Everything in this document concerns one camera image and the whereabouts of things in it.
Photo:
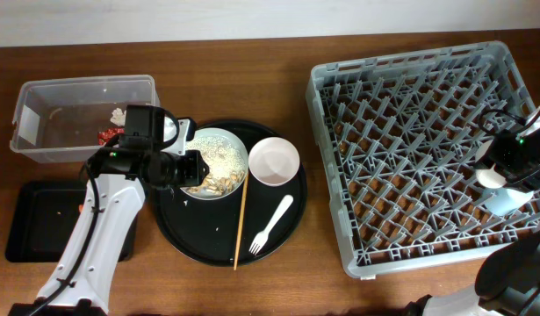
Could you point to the cream cup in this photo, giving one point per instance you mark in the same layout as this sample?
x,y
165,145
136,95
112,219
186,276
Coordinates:
x,y
488,178

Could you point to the pink saucer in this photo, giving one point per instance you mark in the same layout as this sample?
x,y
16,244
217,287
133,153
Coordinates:
x,y
273,161

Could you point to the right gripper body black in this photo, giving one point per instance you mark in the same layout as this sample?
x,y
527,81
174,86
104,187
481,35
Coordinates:
x,y
519,160

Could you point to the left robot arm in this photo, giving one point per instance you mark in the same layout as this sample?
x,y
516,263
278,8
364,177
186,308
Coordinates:
x,y
150,152

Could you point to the crumpled white tissue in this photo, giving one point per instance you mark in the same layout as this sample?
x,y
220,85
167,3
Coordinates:
x,y
118,117

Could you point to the blue cup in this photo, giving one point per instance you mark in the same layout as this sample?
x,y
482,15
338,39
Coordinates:
x,y
503,201

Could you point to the grey plate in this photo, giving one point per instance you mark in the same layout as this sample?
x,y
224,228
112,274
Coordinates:
x,y
233,139

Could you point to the round black tray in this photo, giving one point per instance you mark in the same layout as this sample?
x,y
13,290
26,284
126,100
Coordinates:
x,y
206,231

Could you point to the black rectangular tray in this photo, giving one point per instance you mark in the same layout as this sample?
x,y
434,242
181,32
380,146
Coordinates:
x,y
45,216

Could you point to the red snack wrapper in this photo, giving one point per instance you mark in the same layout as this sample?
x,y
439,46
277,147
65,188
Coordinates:
x,y
104,136

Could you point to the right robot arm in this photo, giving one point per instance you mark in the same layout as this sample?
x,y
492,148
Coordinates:
x,y
508,281

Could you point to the grey dishwasher rack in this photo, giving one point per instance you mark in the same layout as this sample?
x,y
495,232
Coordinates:
x,y
398,136

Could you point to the clear plastic bin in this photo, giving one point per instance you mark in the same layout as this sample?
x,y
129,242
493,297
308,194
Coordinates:
x,y
59,120

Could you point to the pile of rice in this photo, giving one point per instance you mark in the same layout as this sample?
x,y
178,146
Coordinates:
x,y
221,157

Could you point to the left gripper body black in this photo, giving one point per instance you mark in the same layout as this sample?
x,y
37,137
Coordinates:
x,y
187,168

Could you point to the wooden chopstick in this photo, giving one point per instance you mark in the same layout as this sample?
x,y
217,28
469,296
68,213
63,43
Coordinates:
x,y
241,220

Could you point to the white plastic fork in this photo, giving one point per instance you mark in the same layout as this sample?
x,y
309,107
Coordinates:
x,y
261,238

